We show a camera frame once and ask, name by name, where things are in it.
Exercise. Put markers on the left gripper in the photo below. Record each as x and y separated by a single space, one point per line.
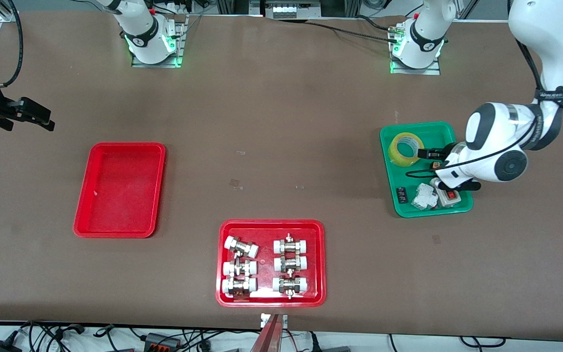
442 154

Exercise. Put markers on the yellow tape roll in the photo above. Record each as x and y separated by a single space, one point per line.
400 155

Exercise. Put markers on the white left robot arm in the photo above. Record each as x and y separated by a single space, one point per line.
550 39

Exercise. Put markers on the green plastic tray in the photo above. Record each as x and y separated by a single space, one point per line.
408 208

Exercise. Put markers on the empty red plastic tray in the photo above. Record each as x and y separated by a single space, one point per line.
120 190

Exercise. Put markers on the red tray with fittings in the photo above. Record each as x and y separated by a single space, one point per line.
266 230

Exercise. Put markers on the small black brown component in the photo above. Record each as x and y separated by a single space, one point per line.
438 165

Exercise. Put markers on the white circuit breaker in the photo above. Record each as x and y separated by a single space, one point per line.
423 198

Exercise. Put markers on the small black module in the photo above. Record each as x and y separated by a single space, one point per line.
401 195

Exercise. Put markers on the white metal pipe fitting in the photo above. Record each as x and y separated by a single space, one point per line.
248 249
302 283
302 245
249 285
249 268
302 263

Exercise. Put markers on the white power strip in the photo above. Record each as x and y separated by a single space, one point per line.
291 9

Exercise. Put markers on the black power adapter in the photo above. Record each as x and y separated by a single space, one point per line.
0 346

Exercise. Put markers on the red aluminium bar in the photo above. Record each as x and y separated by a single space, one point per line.
271 335

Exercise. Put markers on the grey orange connector box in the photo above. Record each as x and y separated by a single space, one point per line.
162 340

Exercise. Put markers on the grey switch box red button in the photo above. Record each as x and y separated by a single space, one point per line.
451 196

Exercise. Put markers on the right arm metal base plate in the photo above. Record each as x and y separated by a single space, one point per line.
182 34

